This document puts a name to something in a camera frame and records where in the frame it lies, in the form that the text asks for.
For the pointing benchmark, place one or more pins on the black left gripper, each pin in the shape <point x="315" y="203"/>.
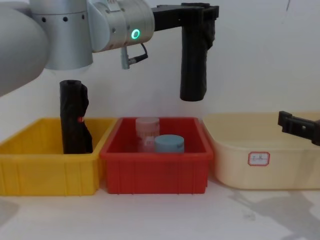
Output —
<point x="168" y="18"/>

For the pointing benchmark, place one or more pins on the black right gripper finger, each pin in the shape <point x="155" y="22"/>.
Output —
<point x="297" y="126"/>

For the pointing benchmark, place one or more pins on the black plastic bag roll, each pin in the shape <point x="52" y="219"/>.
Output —
<point x="193" y="62"/>
<point x="73" y="117"/>

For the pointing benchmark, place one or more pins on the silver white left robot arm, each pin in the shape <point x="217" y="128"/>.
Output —
<point x="62" y="37"/>

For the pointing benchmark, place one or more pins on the white label with red border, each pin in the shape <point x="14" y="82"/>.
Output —
<point x="259" y="159"/>

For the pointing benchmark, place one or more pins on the cream plastic basin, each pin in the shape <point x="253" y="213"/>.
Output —
<point x="275" y="175"/>

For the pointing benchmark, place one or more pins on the jar with blue lid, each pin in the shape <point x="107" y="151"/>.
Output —
<point x="169" y="143"/>

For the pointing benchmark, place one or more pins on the clear jar with pink lid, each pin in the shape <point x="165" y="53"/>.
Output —
<point x="147" y="127"/>

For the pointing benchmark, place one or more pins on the red plastic bin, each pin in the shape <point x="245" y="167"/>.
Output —
<point x="155" y="172"/>

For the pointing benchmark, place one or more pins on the yellow plastic bin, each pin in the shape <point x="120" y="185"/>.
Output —
<point x="37" y="172"/>

